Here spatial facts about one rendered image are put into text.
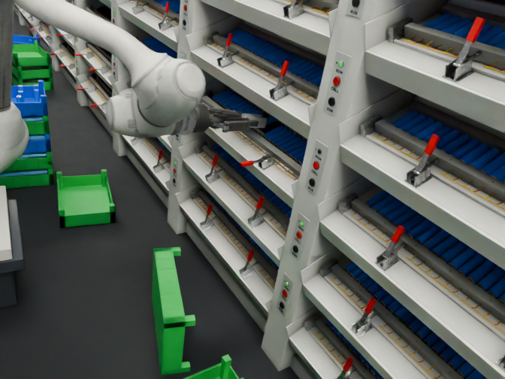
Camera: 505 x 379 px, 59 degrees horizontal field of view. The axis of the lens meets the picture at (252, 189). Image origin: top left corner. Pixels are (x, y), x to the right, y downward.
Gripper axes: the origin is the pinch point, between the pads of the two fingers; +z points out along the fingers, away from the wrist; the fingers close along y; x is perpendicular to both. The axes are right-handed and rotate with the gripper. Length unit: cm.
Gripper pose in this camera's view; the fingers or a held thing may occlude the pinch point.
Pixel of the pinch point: (253, 120)
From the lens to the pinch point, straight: 127.5
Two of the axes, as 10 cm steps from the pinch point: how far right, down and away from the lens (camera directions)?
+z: 8.1, -0.5, 5.9
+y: 5.3, 4.9, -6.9
